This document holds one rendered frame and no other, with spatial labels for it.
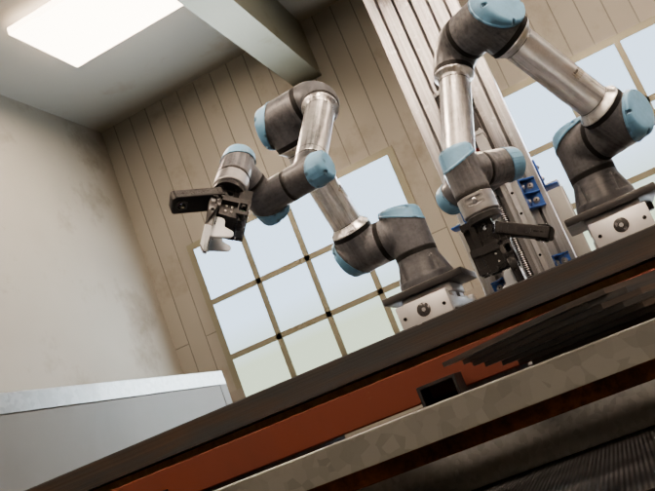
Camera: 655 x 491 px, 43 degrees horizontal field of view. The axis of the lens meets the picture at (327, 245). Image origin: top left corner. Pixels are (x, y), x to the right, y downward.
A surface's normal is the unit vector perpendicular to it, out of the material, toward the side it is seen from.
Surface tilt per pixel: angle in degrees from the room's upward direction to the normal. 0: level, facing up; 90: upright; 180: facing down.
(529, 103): 90
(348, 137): 90
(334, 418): 90
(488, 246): 90
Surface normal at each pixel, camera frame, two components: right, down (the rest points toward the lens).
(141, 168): -0.33, -0.09
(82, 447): 0.88, -0.41
